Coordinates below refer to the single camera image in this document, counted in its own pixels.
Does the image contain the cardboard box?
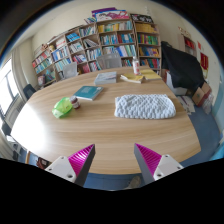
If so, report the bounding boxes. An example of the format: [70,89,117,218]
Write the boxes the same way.
[192,83,212,107]

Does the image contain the grey stacked books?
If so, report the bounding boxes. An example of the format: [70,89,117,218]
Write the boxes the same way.
[94,72,117,85]

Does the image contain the green plastic bag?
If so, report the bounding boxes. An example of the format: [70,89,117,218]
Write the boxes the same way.
[52,97,73,118]

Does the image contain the wooden bookshelf with books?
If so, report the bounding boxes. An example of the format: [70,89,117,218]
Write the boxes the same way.
[32,17,161,86]

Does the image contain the yellow paper pad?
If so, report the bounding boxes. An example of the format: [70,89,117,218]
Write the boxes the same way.
[141,69,161,80]

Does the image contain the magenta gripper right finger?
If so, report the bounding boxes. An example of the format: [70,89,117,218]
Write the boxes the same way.
[134,143,183,184]

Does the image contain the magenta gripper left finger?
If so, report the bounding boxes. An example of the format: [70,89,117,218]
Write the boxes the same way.
[46,144,95,186]

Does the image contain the yellow notebook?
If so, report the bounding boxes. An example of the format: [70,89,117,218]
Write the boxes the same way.
[120,73,144,84]

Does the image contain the grey mesh chair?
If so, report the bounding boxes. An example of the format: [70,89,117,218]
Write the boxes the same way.
[97,53,122,69]

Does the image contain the small brown jar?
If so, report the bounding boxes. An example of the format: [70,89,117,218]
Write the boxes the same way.
[70,96,80,109]

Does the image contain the dark office chair by window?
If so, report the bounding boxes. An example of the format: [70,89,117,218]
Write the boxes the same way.
[23,84,36,100]

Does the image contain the grey chair left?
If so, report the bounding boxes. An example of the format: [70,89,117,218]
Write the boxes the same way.
[63,62,78,79]

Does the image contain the teal book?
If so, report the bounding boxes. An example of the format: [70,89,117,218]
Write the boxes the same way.
[74,86,103,101]

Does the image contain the colourful poster box on shelf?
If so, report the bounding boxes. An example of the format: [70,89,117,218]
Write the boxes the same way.
[92,7,129,22]

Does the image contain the white textured towel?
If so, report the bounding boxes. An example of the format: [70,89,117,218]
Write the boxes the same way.
[114,94,176,119]

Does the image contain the clear plastic bottle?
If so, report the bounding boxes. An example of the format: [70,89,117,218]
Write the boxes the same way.
[132,56,140,75]

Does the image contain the black cloth covered object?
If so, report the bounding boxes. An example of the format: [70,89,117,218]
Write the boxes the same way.
[161,41,205,91]

